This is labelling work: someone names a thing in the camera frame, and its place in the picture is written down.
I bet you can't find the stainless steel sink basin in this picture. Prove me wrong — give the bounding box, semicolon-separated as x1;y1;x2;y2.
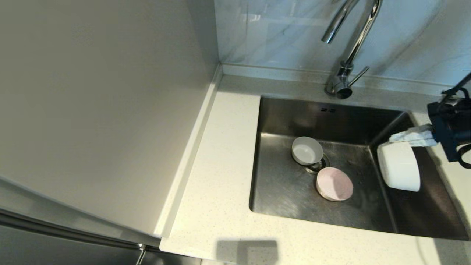
249;96;470;242

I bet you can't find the white plastic bowl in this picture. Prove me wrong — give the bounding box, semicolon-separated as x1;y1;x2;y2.
377;142;421;192

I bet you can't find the grey-blue plastic bowl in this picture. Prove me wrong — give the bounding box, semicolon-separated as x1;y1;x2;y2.
291;136;324;166

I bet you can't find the chrome gooseneck faucet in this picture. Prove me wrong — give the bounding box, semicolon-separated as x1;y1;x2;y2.
321;0;383;100

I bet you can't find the tall grey cabinet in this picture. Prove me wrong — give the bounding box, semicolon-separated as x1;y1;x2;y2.
0;0;223;254

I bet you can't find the chrome faucet lever handle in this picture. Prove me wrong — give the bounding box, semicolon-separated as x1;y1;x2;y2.
348;66;370;88

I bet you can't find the pink plastic bowl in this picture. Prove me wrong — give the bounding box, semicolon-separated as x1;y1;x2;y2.
316;167;354;202

